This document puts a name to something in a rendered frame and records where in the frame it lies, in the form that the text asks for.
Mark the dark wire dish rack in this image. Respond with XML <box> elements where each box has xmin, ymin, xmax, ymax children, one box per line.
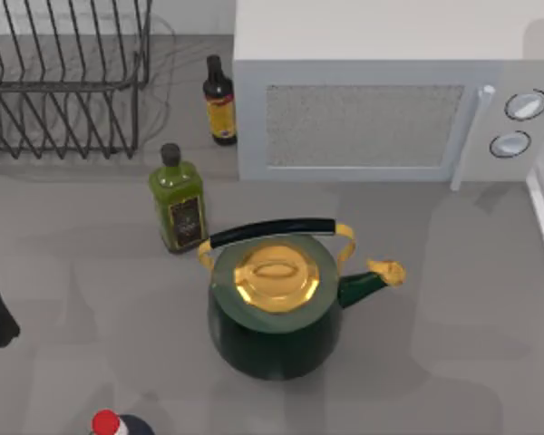
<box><xmin>0</xmin><ymin>0</ymin><xmax>154</xmax><ymax>160</ymax></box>

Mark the green oil bottle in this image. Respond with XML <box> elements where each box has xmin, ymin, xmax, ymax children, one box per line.
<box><xmin>149</xmin><ymin>142</ymin><xmax>209</xmax><ymax>255</ymax></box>

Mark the dark bottle with yellow label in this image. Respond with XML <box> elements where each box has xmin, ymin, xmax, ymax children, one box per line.
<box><xmin>202</xmin><ymin>54</ymin><xmax>238</xmax><ymax>147</ymax></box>

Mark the green and gold kettle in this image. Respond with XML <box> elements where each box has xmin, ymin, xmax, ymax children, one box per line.
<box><xmin>197</xmin><ymin>217</ymin><xmax>407</xmax><ymax>382</ymax></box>

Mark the red capped dark bottle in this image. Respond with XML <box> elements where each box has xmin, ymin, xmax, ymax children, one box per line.
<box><xmin>91</xmin><ymin>409</ymin><xmax>156</xmax><ymax>435</ymax></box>

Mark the pale microwave oven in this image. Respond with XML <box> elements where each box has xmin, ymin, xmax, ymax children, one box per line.
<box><xmin>232</xmin><ymin>0</ymin><xmax>544</xmax><ymax>191</ymax></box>

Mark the small microwave knob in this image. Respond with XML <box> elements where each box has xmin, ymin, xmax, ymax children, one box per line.
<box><xmin>488</xmin><ymin>130</ymin><xmax>533</xmax><ymax>160</ymax></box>

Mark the large microwave knob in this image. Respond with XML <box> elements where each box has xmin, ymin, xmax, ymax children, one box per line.
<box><xmin>504</xmin><ymin>88</ymin><xmax>544</xmax><ymax>121</ymax></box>

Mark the microwave door handle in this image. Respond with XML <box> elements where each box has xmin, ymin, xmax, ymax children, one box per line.
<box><xmin>450</xmin><ymin>84</ymin><xmax>497</xmax><ymax>191</ymax></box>

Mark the microwave door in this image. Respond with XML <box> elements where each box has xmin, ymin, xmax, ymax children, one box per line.
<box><xmin>233</xmin><ymin>60</ymin><xmax>504</xmax><ymax>183</ymax></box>

